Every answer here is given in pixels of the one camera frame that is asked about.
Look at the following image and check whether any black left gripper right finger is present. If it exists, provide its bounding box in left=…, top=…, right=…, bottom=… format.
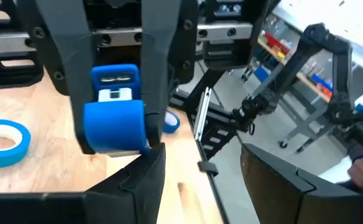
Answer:
left=240, top=143, right=363, bottom=224

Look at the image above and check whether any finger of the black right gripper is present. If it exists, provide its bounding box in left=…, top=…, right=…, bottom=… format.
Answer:
left=140, top=0, right=182, bottom=147
left=35, top=0, right=97, bottom=155

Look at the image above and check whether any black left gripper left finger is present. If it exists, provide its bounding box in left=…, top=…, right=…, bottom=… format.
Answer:
left=0, top=142, right=167, bottom=224

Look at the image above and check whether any blue mini stapler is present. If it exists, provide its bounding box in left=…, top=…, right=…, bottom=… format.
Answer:
left=82, top=63, right=151, bottom=156

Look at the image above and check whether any dark blue tape roll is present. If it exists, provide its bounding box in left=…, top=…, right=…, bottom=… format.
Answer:
left=163, top=110, right=181, bottom=134

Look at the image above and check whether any light blue tape roll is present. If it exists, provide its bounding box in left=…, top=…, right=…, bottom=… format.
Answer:
left=0, top=119, right=32, bottom=169

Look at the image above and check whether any workbench with coloured boxes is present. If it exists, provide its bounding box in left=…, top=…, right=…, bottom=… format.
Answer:
left=257, top=18, right=336, bottom=105

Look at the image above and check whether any person's hand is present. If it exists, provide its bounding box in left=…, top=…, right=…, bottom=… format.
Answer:
left=347, top=155, right=363, bottom=189

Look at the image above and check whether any black aluminium table frame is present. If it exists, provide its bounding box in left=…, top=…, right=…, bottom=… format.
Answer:
left=168, top=67, right=257, bottom=178

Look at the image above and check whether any silver frame bracket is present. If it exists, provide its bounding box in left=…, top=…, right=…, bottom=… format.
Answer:
left=193, top=86, right=213, bottom=141

